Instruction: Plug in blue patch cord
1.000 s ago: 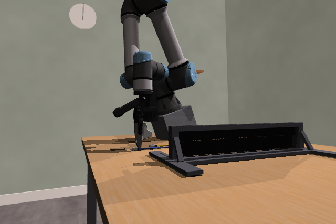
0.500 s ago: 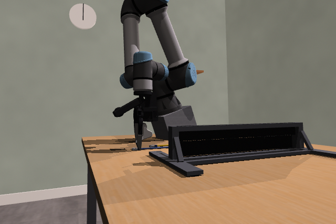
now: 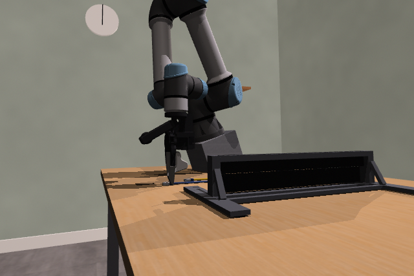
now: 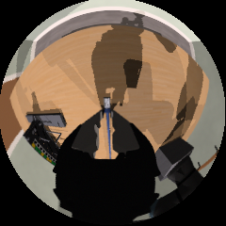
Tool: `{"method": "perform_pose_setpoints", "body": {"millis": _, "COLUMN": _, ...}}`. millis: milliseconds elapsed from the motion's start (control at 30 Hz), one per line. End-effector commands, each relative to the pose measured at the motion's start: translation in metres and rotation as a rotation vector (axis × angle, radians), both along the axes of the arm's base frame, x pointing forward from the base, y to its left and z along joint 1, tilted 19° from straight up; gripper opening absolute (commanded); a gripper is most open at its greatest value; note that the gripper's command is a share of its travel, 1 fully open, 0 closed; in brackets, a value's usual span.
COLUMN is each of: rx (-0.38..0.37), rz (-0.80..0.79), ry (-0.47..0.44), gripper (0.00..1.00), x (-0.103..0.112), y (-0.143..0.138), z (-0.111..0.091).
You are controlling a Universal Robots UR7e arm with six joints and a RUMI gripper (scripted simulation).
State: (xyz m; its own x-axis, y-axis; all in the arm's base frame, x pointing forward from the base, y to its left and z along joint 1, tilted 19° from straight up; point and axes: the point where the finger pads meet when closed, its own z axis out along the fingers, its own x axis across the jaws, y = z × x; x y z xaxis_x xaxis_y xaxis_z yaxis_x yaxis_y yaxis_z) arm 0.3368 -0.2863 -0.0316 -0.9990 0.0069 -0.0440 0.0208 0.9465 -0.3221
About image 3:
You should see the black network port rack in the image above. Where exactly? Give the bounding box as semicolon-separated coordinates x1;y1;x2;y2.
184;151;414;218

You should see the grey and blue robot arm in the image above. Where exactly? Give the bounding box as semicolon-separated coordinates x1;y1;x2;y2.
147;0;243;143

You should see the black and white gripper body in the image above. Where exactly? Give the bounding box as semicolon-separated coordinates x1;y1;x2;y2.
164;112;195;151

